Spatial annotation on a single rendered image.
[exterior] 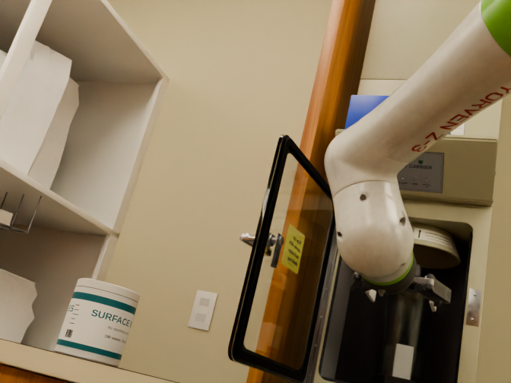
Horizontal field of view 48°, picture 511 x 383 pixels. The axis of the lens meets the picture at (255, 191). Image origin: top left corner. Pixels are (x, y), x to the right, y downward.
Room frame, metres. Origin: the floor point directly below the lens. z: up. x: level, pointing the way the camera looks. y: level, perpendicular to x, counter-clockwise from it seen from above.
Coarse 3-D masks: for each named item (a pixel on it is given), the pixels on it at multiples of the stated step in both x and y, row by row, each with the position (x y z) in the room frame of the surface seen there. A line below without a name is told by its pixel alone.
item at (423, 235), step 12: (420, 228) 1.15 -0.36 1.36; (432, 228) 1.15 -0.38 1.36; (420, 240) 1.14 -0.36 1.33; (432, 240) 1.13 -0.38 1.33; (444, 240) 1.14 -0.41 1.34; (420, 252) 1.28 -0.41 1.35; (432, 252) 1.27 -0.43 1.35; (444, 252) 1.24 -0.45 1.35; (456, 252) 1.16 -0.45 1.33; (420, 264) 1.29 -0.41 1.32; (432, 264) 1.28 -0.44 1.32; (444, 264) 1.25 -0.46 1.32; (456, 264) 1.21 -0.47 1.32
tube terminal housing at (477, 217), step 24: (480, 120) 1.08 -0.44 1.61; (408, 216) 1.13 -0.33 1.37; (432, 216) 1.11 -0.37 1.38; (456, 216) 1.09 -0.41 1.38; (480, 216) 1.08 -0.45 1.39; (456, 240) 1.20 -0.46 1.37; (480, 240) 1.07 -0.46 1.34; (336, 264) 1.19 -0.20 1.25; (480, 264) 1.07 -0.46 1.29; (480, 288) 1.07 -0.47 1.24; (480, 312) 1.07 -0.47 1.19
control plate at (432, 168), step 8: (424, 152) 1.04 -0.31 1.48; (432, 152) 1.03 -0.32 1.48; (416, 160) 1.06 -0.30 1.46; (424, 160) 1.05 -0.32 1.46; (432, 160) 1.04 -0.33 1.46; (440, 160) 1.04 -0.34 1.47; (408, 168) 1.07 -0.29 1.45; (416, 168) 1.07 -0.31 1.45; (424, 168) 1.06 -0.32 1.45; (432, 168) 1.05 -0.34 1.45; (440, 168) 1.04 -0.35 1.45; (400, 176) 1.09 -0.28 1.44; (408, 176) 1.09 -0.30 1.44; (416, 176) 1.08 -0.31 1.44; (424, 176) 1.07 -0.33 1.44; (432, 176) 1.06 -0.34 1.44; (440, 176) 1.06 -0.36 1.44; (400, 184) 1.10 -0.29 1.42; (408, 184) 1.10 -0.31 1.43; (416, 184) 1.09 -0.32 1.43; (424, 184) 1.08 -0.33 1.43; (432, 184) 1.07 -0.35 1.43; (440, 184) 1.07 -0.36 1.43; (440, 192) 1.08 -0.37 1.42
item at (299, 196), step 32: (288, 160) 0.95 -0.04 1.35; (288, 192) 0.97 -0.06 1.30; (320, 192) 1.09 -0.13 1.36; (288, 224) 1.00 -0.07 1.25; (320, 224) 1.12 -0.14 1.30; (288, 256) 1.02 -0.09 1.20; (320, 256) 1.14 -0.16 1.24; (256, 288) 0.95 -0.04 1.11; (288, 288) 1.05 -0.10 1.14; (256, 320) 0.97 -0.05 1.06; (288, 320) 1.07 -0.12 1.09; (256, 352) 0.99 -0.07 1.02; (288, 352) 1.09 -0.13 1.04
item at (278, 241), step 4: (272, 236) 0.95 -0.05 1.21; (280, 236) 0.94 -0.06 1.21; (272, 240) 0.95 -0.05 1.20; (276, 240) 0.94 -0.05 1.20; (280, 240) 0.94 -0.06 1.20; (272, 244) 0.96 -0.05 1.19; (276, 244) 0.94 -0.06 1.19; (280, 244) 0.94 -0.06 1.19; (276, 248) 0.94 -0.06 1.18; (280, 248) 0.95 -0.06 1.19; (276, 252) 0.95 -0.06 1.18; (272, 256) 0.94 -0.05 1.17; (276, 256) 0.95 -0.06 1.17; (272, 260) 0.94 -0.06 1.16; (276, 260) 0.95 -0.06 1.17; (272, 264) 0.94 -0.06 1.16; (276, 264) 0.95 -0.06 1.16
